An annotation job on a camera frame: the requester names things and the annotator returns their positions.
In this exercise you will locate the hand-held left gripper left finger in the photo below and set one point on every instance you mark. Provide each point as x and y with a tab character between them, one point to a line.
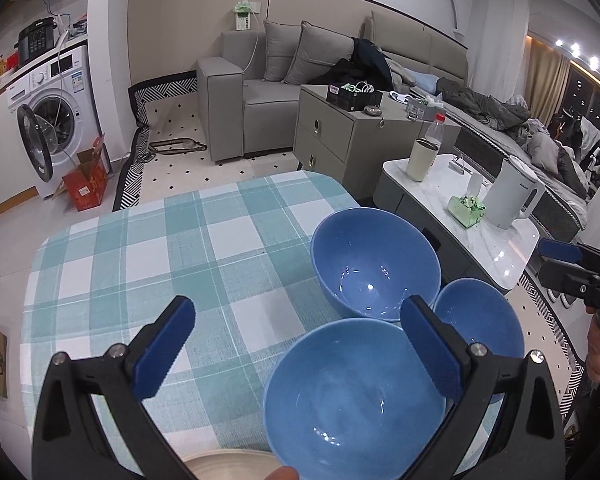
165	350

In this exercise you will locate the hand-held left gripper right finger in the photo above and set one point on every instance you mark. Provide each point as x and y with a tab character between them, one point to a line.
430	350

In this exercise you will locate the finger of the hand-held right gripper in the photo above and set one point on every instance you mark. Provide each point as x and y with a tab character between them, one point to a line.
557	251
562	280

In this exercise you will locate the cream bowl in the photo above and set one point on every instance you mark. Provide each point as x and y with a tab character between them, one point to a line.
220	470

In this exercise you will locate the person's right hand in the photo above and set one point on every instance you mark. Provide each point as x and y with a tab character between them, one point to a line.
597	355

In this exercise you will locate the person's left hand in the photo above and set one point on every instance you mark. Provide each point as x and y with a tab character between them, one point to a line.
281	474

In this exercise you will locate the grey quilted daybed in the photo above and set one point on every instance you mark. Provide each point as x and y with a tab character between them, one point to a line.
560	215

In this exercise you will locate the white marble coffee table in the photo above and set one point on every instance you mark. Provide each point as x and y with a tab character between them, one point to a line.
495	250

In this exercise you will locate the small blue bowl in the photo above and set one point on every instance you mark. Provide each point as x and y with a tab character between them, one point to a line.
485	320

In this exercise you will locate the white electric kettle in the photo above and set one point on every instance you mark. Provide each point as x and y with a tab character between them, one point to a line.
510	195

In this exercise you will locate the green tissue pack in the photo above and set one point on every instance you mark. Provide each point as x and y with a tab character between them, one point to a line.
466	210

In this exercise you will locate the teal checked tablecloth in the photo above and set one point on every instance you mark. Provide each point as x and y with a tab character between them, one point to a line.
155	250

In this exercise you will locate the small white card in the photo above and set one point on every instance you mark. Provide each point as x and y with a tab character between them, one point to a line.
473	185

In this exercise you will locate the small metal stand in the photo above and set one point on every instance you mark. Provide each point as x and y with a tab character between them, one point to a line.
457	165

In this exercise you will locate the beige tumbler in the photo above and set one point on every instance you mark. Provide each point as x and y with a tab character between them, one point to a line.
421	162

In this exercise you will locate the grey clothes pile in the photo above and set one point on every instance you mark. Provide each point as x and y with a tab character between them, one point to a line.
480	102

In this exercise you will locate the clear bottle with red cap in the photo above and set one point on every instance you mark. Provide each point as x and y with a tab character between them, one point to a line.
435	130

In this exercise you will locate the beige curtain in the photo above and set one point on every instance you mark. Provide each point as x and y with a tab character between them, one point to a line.
547	70

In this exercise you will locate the red cardboard box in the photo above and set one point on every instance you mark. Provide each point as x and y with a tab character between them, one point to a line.
87	185

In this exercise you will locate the tissue box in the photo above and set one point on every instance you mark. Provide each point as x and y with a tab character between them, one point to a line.
422	109

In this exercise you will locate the black clothes hanger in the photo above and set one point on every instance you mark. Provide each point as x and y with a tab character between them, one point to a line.
177	146

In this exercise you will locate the grey cabinet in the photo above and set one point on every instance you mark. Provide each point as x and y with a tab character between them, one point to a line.
340	145

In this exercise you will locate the grey sofa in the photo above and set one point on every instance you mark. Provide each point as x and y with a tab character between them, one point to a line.
225	110

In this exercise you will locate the white kitchen cabinets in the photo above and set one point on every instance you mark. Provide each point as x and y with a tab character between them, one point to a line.
0	160

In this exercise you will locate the black box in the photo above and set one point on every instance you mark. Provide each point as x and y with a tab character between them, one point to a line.
352	99

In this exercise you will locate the white washing machine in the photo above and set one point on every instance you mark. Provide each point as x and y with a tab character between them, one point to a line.
65	110

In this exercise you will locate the dark jacket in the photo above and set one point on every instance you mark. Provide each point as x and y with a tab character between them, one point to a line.
372	62

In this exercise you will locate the grey cushion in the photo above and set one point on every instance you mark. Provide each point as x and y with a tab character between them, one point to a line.
280	50
315	55

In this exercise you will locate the yellow bottle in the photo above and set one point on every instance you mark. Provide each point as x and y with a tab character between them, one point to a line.
2	70

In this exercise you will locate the black pressure cooker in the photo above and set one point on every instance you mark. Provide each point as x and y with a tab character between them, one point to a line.
36	42

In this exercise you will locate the green and white wall device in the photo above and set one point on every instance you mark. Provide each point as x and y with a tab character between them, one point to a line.
245	15

